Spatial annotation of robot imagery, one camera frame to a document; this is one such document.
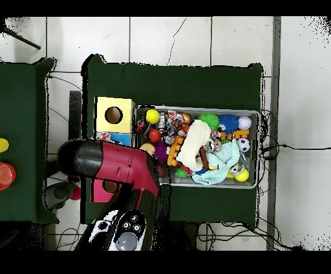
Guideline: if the red orange ball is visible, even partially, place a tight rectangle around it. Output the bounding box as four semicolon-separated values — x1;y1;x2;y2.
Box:
147;128;162;143

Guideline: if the cream knitted cloth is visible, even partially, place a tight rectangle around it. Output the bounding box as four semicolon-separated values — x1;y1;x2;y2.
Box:
176;119;212;172

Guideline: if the purple spiky ball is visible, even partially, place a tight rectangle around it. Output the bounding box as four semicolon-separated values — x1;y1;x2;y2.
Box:
153;140;170;164

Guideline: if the large yellow ball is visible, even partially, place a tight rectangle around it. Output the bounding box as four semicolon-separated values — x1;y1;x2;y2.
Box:
145;109;160;125

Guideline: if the blue spiky ball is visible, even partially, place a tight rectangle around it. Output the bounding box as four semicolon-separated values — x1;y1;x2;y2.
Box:
218;113;239;135

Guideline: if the black and white soccer ball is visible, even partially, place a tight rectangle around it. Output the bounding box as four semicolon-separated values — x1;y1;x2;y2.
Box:
236;138;251;153

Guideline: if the white baseball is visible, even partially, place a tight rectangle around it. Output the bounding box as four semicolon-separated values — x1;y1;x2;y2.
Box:
237;115;252;131

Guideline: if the black upright panel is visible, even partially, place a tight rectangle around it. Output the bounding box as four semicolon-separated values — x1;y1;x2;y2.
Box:
68;90;83;142

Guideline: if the shallow clear mesh bin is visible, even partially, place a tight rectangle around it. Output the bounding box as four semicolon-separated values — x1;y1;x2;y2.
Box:
130;104;261;189

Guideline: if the wooden box with three holes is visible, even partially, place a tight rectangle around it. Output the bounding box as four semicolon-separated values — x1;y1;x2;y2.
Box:
90;96;136;203

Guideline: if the colourful patterned paper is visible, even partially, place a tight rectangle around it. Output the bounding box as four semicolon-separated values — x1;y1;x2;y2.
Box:
96;131;116;143
166;110;186;126

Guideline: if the orange red round object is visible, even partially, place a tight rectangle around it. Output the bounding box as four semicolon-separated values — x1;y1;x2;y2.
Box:
0;162;17;191

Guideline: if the black slanted rod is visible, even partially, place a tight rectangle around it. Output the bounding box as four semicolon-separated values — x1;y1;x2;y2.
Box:
0;25;41;50

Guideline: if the green spiky ball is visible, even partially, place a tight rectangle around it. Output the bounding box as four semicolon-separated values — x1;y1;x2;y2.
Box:
197;112;220;131

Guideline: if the dark green side table cloth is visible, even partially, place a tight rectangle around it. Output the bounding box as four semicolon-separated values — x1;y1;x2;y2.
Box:
0;58;59;224

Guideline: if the mint green cloth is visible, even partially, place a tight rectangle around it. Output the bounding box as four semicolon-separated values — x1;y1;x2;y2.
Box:
191;139;241;186

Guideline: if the black floor cable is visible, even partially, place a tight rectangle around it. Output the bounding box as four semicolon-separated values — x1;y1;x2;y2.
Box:
259;143;331;161

